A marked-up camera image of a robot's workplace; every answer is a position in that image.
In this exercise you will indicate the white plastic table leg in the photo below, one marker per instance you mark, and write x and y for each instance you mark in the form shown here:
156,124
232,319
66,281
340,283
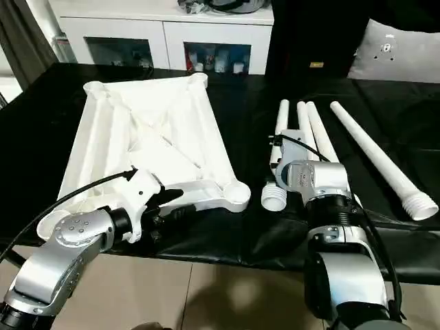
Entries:
282,117
371,151
302,115
319,130

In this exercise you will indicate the white plastic table top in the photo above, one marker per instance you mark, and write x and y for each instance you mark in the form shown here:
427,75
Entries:
137,113

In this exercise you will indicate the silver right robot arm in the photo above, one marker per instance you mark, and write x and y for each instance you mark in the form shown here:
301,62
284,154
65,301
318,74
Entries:
343,240

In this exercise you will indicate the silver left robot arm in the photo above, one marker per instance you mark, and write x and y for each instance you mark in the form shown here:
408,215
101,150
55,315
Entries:
79,230

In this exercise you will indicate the black cabinet with gold label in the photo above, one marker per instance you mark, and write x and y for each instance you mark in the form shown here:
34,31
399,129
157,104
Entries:
309,34

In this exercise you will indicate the black work mat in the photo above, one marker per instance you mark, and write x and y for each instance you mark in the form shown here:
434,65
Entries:
395,113

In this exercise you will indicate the round grey appliance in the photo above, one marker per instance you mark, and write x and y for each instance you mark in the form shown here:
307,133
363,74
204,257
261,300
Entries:
233,5

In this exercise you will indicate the grey cushion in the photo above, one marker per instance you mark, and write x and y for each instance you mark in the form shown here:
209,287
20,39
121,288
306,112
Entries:
398,51

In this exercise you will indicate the white sideboard with glass doors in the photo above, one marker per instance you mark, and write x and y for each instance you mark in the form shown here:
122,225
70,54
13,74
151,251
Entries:
161,27

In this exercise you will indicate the grey curtain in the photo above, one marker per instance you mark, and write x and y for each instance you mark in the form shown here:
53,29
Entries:
20,41

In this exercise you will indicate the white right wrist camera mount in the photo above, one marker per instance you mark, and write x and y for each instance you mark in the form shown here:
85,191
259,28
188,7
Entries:
292,148

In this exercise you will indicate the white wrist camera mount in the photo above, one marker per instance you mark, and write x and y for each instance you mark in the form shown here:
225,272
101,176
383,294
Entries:
292,148
141,187

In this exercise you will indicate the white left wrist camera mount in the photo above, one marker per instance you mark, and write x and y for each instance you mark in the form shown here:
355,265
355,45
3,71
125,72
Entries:
141,187

